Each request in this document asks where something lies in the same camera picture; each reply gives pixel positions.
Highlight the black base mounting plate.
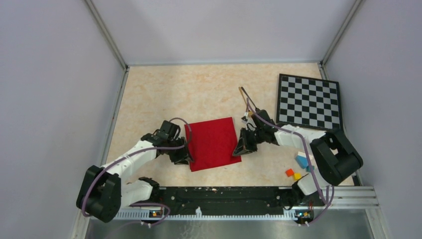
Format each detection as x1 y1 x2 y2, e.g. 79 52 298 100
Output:
128 186 325 217

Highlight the dark metal fork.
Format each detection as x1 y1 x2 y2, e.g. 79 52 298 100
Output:
239 86 258 110

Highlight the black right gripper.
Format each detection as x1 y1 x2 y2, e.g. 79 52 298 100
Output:
232 127 265 156

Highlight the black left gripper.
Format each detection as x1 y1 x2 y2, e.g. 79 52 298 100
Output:
166 136 194 165

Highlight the gold spoon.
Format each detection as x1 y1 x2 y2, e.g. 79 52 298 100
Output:
238 86 253 118

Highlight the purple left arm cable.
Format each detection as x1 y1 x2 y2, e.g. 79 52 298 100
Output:
81 117 194 228

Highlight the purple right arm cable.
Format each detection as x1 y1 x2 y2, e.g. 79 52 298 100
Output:
246 97 335 227

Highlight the teal block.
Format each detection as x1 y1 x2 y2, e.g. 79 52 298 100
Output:
306 166 315 172

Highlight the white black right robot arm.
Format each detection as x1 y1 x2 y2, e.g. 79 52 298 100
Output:
233 110 363 205

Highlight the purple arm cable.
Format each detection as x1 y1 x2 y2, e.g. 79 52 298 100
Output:
246 97 335 227
81 117 194 228

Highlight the red cloth napkin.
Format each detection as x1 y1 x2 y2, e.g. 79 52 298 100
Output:
185 117 242 172

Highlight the aluminium frame rail front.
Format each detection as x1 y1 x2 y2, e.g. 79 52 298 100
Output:
79 186 380 222

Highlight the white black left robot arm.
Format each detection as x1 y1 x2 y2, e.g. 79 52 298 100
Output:
76 119 193 223

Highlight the blue block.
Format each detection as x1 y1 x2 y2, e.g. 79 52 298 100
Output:
295 155 309 169

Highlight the black and white chessboard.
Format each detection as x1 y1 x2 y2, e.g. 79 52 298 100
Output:
276 74 343 130

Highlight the orange block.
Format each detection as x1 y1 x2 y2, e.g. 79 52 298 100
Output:
285 169 294 177

